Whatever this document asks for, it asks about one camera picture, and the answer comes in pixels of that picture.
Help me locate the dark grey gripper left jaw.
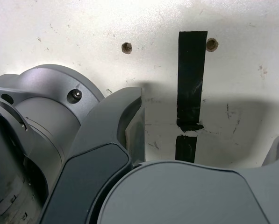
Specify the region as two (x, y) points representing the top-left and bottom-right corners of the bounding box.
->
(39, 86), (146, 224)

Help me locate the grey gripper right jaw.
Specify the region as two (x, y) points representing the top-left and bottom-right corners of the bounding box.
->
(96, 125), (279, 224)

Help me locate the black tape strip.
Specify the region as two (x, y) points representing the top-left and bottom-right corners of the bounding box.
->
(175, 30), (208, 163)

